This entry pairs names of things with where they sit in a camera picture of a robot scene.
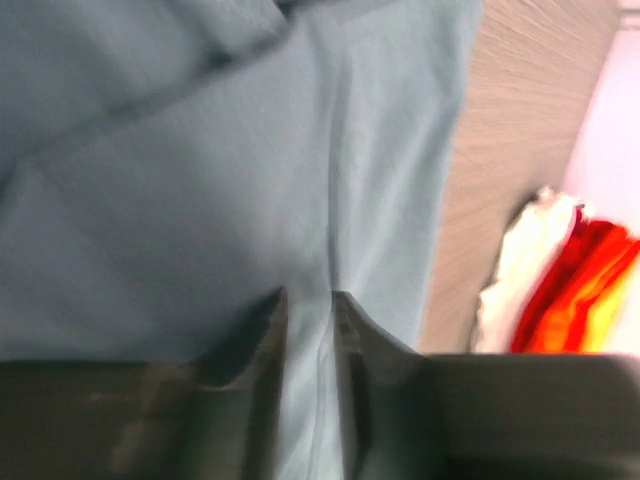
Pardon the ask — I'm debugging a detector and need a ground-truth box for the white folded t shirt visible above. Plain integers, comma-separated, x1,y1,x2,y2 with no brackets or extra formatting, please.
471,187,584,354

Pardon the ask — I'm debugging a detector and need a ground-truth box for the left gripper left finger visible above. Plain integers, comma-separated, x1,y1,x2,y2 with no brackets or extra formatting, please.
1,291,288,479

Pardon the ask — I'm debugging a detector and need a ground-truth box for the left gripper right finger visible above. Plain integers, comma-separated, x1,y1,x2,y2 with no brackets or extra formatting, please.
333,292,639,479

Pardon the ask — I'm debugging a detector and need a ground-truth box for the orange folded t shirt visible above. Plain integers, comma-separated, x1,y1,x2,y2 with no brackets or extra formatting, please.
509,218,639,354

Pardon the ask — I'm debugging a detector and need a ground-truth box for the blue-grey t shirt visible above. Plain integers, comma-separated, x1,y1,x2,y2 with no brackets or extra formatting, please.
1,1,483,479

